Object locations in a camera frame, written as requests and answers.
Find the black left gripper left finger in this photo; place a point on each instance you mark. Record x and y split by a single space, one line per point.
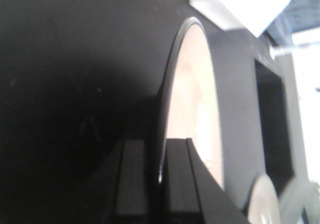
115 192

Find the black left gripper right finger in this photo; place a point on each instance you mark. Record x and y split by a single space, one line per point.
192 196

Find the beige plate black rim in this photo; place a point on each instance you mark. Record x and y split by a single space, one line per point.
188 101

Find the black lab sink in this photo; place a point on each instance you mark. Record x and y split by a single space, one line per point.
274 124

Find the white storage bin middle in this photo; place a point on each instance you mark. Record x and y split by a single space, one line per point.
217 13

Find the white storage bin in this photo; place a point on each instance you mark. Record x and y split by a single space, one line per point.
217 13
240 1

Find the white storage bin right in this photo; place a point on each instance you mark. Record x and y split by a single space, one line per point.
240 1

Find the blue grey drying pegboard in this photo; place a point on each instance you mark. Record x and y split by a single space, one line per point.
299 15

